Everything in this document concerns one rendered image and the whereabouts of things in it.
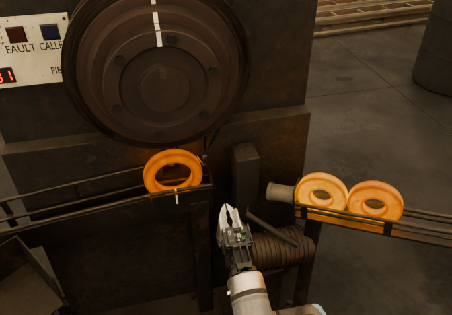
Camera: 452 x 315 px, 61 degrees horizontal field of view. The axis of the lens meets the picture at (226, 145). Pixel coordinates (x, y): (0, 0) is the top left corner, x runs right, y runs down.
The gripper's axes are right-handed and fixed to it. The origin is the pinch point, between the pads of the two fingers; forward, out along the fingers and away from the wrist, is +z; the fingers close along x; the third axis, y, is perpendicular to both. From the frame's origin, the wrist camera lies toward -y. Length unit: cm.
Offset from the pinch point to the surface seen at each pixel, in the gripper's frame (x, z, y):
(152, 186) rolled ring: 19.9, 15.1, -6.0
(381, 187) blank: -43.6, -4.9, 6.9
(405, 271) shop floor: -88, -9, -75
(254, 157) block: -12.5, 15.8, 0.6
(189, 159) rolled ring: 7.7, 17.7, 1.9
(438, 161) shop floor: -157, 56, -95
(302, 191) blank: -25.5, 4.0, -4.7
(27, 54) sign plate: 46, 38, 30
